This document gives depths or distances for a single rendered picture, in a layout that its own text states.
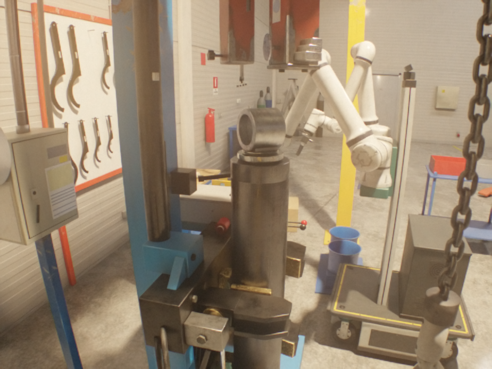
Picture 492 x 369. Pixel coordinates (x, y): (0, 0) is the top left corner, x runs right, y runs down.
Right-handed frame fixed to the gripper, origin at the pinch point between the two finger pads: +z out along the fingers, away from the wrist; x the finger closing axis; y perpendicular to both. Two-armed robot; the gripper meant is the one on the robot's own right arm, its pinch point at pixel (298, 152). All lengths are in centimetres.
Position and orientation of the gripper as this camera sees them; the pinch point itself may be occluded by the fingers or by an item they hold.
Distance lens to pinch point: 254.9
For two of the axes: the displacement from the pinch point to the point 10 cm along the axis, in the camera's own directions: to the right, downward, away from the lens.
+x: 2.1, -1.7, 9.6
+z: -4.2, 8.8, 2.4
